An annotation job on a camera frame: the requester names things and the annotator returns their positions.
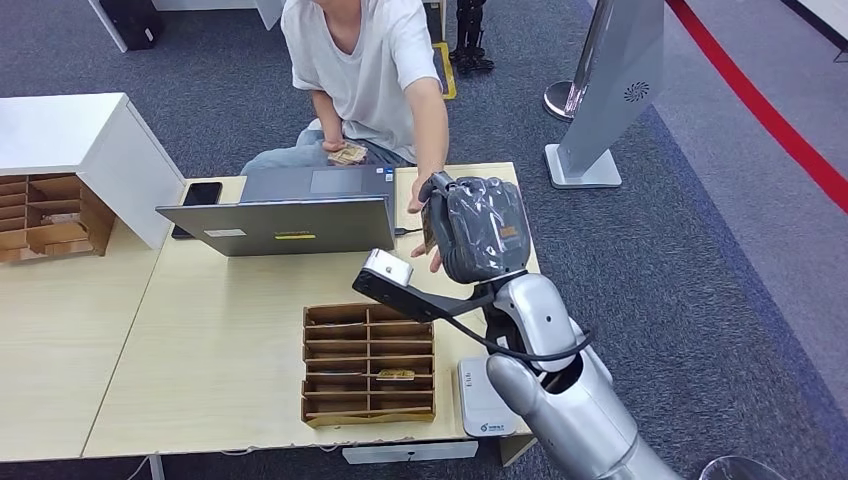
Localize person's left hand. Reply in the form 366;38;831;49
405;165;445;274

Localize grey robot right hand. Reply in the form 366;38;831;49
417;170;535;286

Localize stack of cards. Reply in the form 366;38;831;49
327;142;369;167

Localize person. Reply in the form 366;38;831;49
239;0;452;274

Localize wooden slotted card holder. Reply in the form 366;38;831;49
301;302;437;429

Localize white card reader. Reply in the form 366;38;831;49
456;357;519;439

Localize wooden card holder in cabinet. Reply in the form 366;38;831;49
0;173;118;265

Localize grey laptop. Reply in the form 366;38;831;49
156;164;397;258

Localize black smartphone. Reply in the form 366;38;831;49
171;182;225;240

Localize white desk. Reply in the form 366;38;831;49
86;0;286;56

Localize black robot legs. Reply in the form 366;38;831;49
450;0;496;75

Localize grey kiosk stand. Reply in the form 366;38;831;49
543;0;665;191

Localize black box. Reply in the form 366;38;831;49
99;0;166;53

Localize white cabinet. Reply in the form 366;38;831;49
0;92;187;252

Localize red barrier belt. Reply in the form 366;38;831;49
664;0;848;217

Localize clear dome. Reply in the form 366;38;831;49
698;455;790;480

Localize white table with black edge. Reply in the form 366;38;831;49
776;0;848;66

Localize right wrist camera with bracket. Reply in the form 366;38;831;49
351;248;498;324

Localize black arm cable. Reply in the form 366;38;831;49
440;314;594;364

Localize chrome stanchion post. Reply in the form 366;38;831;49
542;0;614;124

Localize white bracket under table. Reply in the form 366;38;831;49
341;440;480;466

